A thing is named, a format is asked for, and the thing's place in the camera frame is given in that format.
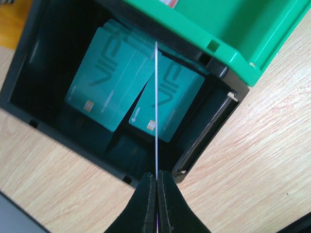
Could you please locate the teal vip card stack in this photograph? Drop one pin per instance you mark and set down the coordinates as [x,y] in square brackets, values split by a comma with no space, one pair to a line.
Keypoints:
[116,66]
[177,88]

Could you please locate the black bin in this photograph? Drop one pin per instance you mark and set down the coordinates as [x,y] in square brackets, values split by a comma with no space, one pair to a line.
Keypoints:
[53,43]

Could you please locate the green bin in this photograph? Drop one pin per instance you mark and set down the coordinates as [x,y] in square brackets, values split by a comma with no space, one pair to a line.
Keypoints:
[244,35]

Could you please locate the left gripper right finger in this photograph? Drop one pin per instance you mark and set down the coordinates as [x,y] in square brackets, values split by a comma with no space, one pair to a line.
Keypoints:
[174,214]

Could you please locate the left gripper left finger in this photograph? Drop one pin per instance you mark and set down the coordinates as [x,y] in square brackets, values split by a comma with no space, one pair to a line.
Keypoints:
[139,215]

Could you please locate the yellow bin back left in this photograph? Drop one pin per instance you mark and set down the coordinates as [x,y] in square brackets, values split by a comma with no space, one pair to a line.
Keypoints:
[13,15]

